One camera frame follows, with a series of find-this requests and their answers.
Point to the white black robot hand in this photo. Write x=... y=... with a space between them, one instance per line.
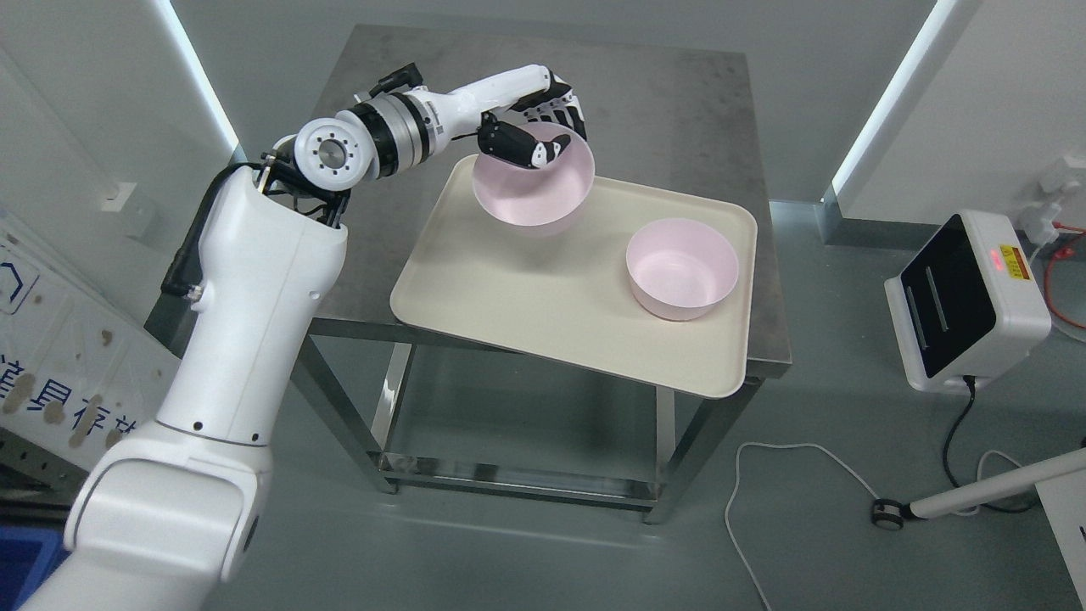
x=538 y=95

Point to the pink bowl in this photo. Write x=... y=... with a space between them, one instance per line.
x=540 y=202
x=680 y=269

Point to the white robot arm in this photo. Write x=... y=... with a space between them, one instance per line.
x=169 y=511

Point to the stainless steel table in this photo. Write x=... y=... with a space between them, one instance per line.
x=678 y=119

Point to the beige plastic tray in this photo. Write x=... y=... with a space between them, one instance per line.
x=568 y=297

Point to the white sign board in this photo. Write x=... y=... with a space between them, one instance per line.
x=77 y=375

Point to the white black device box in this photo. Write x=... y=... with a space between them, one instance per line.
x=966 y=306

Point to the white stand leg with caster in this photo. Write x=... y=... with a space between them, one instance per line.
x=889 y=515

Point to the blue bin lower left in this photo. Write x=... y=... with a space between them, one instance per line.
x=28 y=557

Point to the white wall socket box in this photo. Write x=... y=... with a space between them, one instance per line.
x=130 y=213

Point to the white wall plug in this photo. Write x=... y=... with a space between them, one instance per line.
x=1058 y=189

